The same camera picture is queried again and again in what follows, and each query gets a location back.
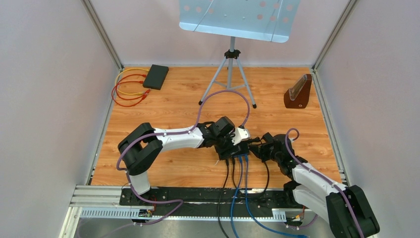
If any aluminium frame rail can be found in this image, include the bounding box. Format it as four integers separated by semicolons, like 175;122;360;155
59;184;378;238

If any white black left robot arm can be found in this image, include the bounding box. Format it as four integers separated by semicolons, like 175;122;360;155
118;116;251;205

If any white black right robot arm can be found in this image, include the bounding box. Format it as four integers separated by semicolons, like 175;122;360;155
247;132;380;238

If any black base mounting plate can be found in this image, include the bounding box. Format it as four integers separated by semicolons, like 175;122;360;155
119;187;303;218

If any black spare switch box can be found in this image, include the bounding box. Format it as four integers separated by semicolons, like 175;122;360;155
143;64;169;90

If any black ethernet cable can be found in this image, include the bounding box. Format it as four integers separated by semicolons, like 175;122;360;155
231;157;270;200
217;159;230;238

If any brown wooden metronome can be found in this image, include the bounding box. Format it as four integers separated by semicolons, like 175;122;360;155
283;74;313;109

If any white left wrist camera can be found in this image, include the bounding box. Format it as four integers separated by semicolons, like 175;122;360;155
231;127;251;145

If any blue ethernet cable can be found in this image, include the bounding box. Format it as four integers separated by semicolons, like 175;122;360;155
229;156;244;238
244;155;308;238

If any light blue music stand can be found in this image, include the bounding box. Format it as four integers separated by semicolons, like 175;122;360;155
178;0;300;108

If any yellow ethernet cable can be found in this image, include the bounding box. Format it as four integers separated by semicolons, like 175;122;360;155
114;67;150;96

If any black network switch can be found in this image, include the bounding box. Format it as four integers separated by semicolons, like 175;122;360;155
216;141;250;160

